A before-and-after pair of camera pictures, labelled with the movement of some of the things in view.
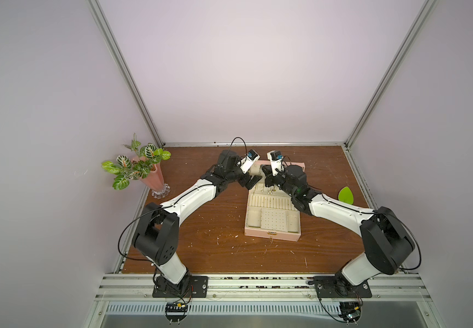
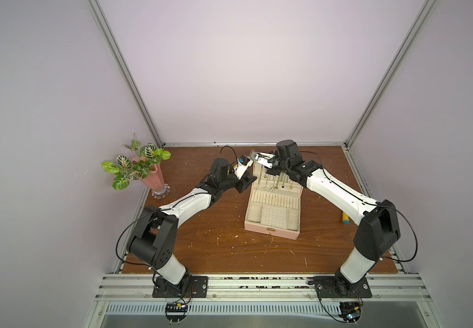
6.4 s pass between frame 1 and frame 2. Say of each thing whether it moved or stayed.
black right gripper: moved
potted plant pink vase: stayed
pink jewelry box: stayed
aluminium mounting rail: stayed
